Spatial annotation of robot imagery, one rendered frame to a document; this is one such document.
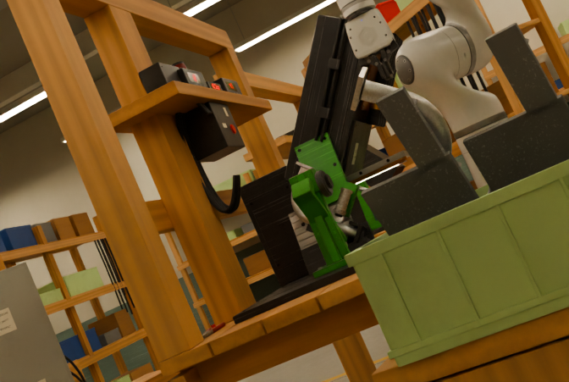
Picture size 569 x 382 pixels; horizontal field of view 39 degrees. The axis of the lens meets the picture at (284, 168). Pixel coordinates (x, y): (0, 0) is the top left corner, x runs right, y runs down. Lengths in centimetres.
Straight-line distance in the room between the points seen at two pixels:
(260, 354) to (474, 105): 76
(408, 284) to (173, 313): 90
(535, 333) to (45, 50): 137
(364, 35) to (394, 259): 98
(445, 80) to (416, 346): 74
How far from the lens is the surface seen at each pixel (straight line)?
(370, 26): 200
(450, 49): 175
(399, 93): 113
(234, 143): 247
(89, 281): 867
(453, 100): 174
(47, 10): 206
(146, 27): 272
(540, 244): 108
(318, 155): 243
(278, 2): 1198
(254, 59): 1198
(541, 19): 517
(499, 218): 108
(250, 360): 196
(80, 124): 198
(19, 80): 1123
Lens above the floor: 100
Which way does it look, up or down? 5 degrees up
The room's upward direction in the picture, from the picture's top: 24 degrees counter-clockwise
